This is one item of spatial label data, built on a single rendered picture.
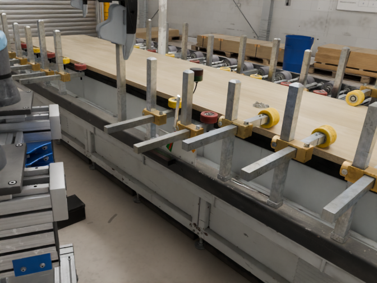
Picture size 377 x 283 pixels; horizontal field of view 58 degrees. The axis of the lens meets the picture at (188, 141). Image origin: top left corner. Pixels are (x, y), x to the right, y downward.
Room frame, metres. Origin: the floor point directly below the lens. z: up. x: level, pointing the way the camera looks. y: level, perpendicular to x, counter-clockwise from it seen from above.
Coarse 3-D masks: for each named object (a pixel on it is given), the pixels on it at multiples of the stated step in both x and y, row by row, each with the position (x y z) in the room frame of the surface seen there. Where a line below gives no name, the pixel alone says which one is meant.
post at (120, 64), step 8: (120, 48) 1.79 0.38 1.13; (120, 56) 1.78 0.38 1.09; (120, 64) 1.78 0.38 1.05; (120, 72) 1.78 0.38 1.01; (120, 80) 1.78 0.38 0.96; (120, 88) 1.78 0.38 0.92; (120, 96) 1.78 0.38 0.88; (120, 104) 1.79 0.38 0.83; (120, 112) 1.79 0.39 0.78; (120, 120) 1.79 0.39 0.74
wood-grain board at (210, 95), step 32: (96, 64) 2.44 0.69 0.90; (128, 64) 2.51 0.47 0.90; (160, 64) 2.58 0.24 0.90; (192, 64) 2.65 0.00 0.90; (160, 96) 1.84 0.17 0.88; (224, 96) 1.82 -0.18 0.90; (256, 96) 1.86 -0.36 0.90; (320, 96) 1.94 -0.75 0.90; (256, 128) 1.38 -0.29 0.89; (352, 128) 1.43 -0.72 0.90; (352, 160) 1.10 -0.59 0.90
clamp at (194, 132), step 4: (180, 124) 1.44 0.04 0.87; (192, 124) 1.44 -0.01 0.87; (180, 128) 1.44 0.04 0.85; (184, 128) 1.42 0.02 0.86; (188, 128) 1.40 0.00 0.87; (192, 128) 1.40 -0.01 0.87; (200, 128) 1.40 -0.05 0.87; (192, 132) 1.38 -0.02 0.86; (196, 132) 1.37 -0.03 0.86; (200, 132) 1.39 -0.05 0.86; (192, 136) 1.38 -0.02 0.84
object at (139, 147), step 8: (208, 128) 1.47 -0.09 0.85; (160, 136) 1.31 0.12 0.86; (168, 136) 1.31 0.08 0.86; (176, 136) 1.33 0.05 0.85; (184, 136) 1.37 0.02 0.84; (136, 144) 1.21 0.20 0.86; (144, 144) 1.22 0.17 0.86; (152, 144) 1.24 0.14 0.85; (160, 144) 1.27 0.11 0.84; (136, 152) 1.20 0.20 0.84
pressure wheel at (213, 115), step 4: (204, 112) 1.51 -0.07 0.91; (208, 112) 1.50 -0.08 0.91; (212, 112) 1.52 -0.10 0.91; (200, 116) 1.49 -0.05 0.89; (204, 116) 1.46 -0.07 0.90; (208, 116) 1.46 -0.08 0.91; (212, 116) 1.46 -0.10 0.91; (216, 116) 1.47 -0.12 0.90; (200, 120) 1.48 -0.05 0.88; (204, 120) 1.46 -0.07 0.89; (208, 120) 1.46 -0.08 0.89; (212, 120) 1.46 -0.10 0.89; (216, 120) 1.47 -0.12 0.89
